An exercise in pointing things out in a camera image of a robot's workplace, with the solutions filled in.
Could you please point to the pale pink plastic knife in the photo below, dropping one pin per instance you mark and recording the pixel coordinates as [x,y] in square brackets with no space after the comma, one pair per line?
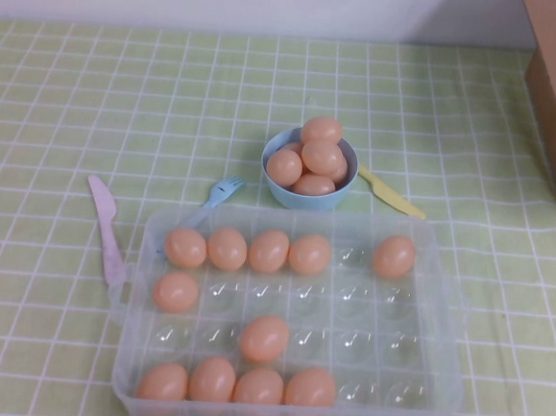
[107,233]

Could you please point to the tan plastic egg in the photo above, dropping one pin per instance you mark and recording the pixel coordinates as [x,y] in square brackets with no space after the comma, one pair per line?
[265,339]
[185,247]
[311,388]
[313,185]
[176,291]
[292,147]
[394,257]
[284,168]
[322,129]
[213,379]
[269,251]
[259,386]
[310,254]
[321,156]
[162,382]
[227,249]
[342,173]

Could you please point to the light blue plastic fork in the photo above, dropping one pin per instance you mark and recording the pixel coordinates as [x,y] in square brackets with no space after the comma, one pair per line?
[221,194]

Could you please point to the light blue bowl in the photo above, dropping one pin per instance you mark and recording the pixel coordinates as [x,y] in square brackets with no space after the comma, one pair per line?
[302,201]

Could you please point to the green checked tablecloth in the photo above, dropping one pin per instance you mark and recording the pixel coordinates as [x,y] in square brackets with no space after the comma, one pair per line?
[122,109]

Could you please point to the yellow plastic knife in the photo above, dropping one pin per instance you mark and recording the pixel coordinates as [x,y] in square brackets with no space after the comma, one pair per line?
[389,196]

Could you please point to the clear plastic egg box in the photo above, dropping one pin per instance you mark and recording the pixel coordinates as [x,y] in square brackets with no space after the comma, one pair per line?
[374,331]

